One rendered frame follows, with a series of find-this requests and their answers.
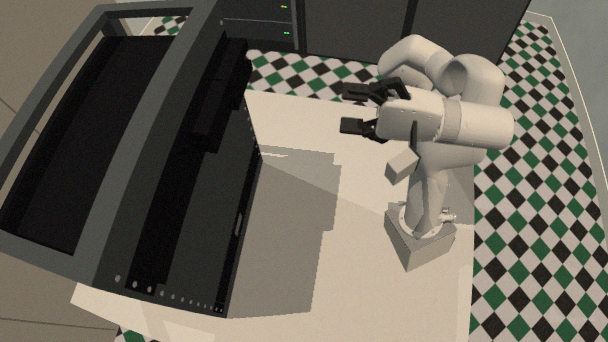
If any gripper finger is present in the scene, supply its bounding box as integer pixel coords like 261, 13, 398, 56
342, 76, 411, 106
339, 117, 389, 144

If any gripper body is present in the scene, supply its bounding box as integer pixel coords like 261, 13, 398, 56
375, 85, 445, 143

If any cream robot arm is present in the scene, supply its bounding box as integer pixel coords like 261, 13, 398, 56
377, 34, 515, 239

